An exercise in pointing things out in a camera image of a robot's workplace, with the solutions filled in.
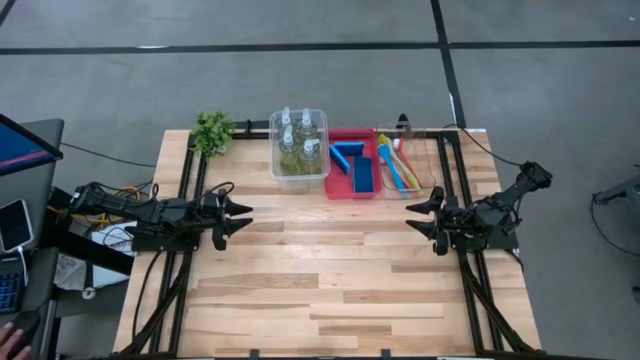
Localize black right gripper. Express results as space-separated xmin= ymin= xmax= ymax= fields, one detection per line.
xmin=405 ymin=186 xmax=484 ymax=257

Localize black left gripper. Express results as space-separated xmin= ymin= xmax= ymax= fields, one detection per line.
xmin=187 ymin=191 xmax=254 ymax=252

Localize blue dish brush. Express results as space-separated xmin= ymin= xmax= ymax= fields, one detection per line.
xmin=377 ymin=143 xmax=410 ymax=200

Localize yellow-green dish brush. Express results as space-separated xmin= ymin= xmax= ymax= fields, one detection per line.
xmin=376 ymin=132 xmax=424 ymax=194

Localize tall clear plastic bin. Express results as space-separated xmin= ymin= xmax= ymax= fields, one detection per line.
xmin=268 ymin=108 xmax=331 ymax=194

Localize green potted plant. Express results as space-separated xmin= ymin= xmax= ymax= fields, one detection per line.
xmin=190 ymin=109 xmax=237 ymax=159

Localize red translucent plastic bin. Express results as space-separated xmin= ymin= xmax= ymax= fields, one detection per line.
xmin=323 ymin=126 xmax=384 ymax=201

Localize white paper sheets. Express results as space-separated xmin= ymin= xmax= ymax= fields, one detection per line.
xmin=53 ymin=219 xmax=140 ymax=292

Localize black desk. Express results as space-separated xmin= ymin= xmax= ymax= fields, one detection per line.
xmin=0 ymin=117 xmax=135 ymax=360

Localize grey metal stand leg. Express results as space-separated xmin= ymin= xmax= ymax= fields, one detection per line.
xmin=594 ymin=167 xmax=640 ymax=206

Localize smartphone with white case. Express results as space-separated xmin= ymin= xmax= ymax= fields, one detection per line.
xmin=0 ymin=198 xmax=35 ymax=254

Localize open laptop blue screen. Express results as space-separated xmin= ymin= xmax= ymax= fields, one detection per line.
xmin=0 ymin=113 xmax=65 ymax=177

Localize black computer mouse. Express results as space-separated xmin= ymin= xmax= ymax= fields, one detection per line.
xmin=12 ymin=309 xmax=42 ymax=341

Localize black backlit keyboard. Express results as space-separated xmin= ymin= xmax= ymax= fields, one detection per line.
xmin=0 ymin=269 xmax=25 ymax=315

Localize person's hand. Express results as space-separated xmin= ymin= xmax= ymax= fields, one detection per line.
xmin=0 ymin=322 xmax=32 ymax=360

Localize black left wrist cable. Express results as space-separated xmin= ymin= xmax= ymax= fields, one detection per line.
xmin=192 ymin=180 xmax=236 ymax=204

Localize clear plastic bin with handles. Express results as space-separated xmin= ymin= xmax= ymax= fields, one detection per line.
xmin=375 ymin=121 xmax=437 ymax=200

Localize black aluminium table frame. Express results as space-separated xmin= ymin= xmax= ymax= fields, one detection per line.
xmin=112 ymin=113 xmax=546 ymax=360

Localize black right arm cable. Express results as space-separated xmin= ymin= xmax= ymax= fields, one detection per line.
xmin=442 ymin=123 xmax=526 ymax=169

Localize yellow cable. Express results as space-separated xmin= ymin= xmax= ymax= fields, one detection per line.
xmin=47 ymin=184 xmax=144 ymax=229

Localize black floor cable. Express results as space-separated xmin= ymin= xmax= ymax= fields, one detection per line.
xmin=589 ymin=192 xmax=640 ymax=257
xmin=59 ymin=142 xmax=159 ymax=169

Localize white phone cable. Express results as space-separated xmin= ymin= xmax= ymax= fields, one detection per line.
xmin=17 ymin=244 xmax=30 ymax=287

